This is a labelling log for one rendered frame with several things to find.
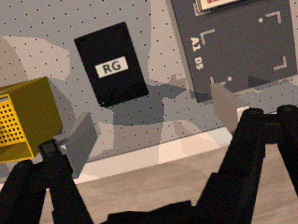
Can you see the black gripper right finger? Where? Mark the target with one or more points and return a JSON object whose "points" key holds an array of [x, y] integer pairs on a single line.
{"points": [[229, 196]]}

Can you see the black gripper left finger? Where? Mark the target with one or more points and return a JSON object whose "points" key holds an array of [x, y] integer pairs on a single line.
{"points": [[63, 162]]}

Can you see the red trough reservoir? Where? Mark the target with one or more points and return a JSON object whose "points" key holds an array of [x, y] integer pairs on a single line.
{"points": [[207, 4]]}

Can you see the black rectangular pad with rg label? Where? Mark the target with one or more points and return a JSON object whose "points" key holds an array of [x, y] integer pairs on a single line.
{"points": [[111, 64]]}

